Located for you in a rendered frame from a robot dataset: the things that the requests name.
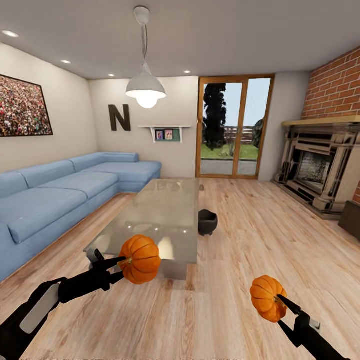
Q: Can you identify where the pumpkin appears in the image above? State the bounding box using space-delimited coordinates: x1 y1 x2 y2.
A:
249 275 288 323
117 234 162 285

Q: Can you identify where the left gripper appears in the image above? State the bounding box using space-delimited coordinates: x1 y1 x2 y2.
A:
73 256 126 298

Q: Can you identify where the cauldron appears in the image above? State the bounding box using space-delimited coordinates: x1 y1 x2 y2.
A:
198 209 218 236

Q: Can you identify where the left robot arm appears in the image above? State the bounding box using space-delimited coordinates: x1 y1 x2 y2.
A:
0 247 126 360

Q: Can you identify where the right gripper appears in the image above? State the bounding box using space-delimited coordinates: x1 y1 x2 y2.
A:
278 294 332 360

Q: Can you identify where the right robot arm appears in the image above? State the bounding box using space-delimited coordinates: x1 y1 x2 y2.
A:
278 294 350 360

